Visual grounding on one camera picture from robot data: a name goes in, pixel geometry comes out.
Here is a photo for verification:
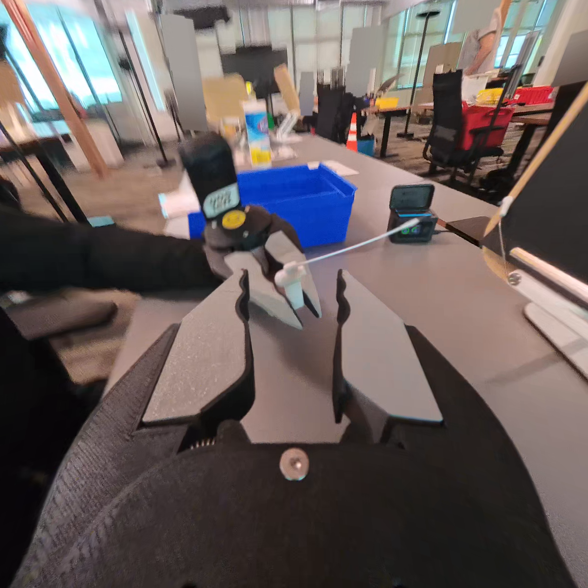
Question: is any beige cardboard panel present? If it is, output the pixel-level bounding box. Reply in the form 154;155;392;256
202;76;250;123
274;64;302;116

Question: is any black light stand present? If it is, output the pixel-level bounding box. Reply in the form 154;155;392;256
0;122;90;224

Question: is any black wall screen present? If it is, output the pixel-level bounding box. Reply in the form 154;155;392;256
220;46;290;98

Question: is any blue plastic bin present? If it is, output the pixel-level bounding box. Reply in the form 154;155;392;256
187;164;358;250

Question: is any white paper sheet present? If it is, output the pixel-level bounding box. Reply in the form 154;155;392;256
319;161;360;178

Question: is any person's black clothing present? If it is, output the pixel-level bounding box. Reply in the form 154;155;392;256
0;312;107;588

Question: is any black monitor with wooden edge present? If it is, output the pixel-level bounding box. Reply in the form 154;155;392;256
482;80;588;296

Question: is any dark brown flat panel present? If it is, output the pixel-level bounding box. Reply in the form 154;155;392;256
446;216;495;250

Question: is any black floor lamp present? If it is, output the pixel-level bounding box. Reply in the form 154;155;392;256
397;10;443;139

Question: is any wooden background desk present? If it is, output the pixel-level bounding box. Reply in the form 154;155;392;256
367;103;433;160

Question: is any white T-shaped plastic piece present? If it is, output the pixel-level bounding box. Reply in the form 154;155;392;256
275;261;307;310

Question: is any disinfecting wipes canister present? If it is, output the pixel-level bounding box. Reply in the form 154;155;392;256
243;99;273;169

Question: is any thin retaining wire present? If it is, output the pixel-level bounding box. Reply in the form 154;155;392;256
498;197;523;285

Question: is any black charging case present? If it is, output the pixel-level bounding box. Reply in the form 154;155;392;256
387;184;439;245

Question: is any red plastic bin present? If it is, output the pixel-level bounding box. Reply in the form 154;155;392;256
510;85;555;105
462;103;516;153

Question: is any person's left forearm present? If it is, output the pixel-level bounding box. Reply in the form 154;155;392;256
0;207;226;293

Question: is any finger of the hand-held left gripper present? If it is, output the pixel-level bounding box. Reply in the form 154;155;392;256
224;250;305;331
265;230;322;319

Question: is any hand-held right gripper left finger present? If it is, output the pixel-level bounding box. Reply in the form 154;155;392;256
141;269;256;425

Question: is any black office chair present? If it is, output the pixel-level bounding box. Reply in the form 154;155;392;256
423;69;504;181

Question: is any white laptop stand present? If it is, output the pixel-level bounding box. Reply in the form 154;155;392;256
276;110;305;144

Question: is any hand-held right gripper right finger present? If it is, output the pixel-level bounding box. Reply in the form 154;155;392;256
332;269;445;443

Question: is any black chair armrest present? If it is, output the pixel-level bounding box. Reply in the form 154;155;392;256
9;299;119;341

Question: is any thin white rod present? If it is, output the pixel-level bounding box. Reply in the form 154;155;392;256
299;220;422;268

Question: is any wooden post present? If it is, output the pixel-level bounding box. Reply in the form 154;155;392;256
2;0;109;181

